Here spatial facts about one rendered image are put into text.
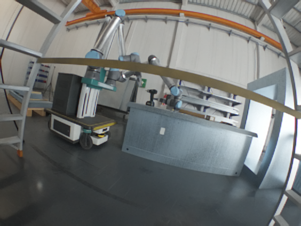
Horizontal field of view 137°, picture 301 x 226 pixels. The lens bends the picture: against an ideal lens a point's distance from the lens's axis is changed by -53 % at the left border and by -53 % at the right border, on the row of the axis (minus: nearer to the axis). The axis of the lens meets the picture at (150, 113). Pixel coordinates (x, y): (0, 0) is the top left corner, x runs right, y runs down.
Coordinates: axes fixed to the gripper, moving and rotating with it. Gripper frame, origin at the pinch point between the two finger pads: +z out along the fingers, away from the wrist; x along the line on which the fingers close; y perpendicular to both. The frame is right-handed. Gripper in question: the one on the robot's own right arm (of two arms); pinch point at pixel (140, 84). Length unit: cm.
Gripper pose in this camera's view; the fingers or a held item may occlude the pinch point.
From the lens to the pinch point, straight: 129.7
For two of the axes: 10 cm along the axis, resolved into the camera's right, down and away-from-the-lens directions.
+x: -0.2, 1.9, -9.8
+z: 1.9, 9.7, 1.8
